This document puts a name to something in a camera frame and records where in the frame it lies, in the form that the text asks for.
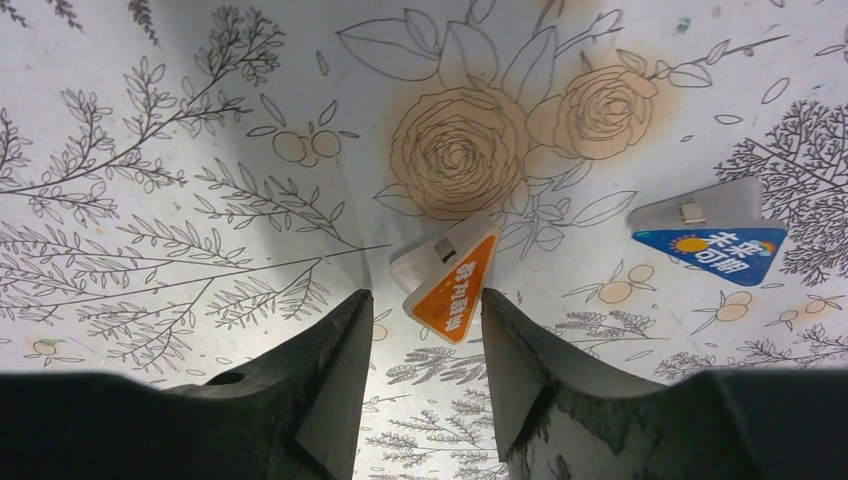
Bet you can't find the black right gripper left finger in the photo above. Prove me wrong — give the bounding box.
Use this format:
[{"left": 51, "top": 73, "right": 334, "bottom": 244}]
[{"left": 1, "top": 289, "right": 374, "bottom": 479}]

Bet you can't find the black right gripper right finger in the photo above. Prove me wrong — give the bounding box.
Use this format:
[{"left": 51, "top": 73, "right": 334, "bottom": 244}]
[{"left": 481, "top": 288, "right": 847, "bottom": 479}]

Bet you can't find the orange triangle sticker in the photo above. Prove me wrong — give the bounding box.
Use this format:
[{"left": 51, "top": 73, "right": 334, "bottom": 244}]
[{"left": 389, "top": 212, "right": 501, "bottom": 345}]

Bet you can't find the blue triangle sticker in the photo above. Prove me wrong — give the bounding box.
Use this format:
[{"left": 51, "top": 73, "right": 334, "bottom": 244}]
[{"left": 627, "top": 177, "right": 788, "bottom": 287}]

